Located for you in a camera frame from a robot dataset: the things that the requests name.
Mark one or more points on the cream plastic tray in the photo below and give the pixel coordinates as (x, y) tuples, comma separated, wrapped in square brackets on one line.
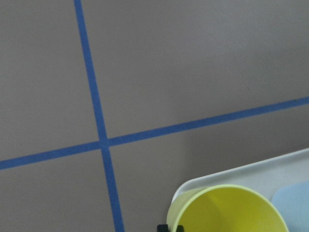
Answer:
[(266, 177)]

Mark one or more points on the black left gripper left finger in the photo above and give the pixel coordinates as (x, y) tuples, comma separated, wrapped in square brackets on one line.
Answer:
[(162, 228)]

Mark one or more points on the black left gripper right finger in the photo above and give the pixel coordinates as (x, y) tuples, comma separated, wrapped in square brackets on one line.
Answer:
[(180, 228)]

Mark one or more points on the yellow-green plastic cup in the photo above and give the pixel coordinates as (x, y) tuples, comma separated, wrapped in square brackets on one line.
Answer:
[(224, 208)]

